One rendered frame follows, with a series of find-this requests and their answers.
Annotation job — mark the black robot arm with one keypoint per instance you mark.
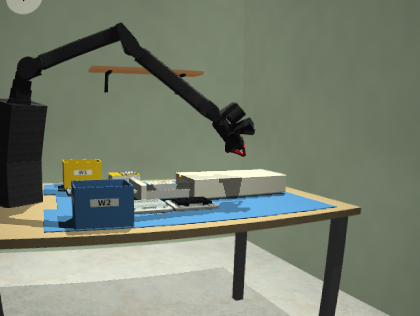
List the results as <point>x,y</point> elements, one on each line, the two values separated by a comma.
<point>28,68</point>

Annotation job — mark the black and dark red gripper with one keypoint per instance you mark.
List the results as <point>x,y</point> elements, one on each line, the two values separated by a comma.
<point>234,148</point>

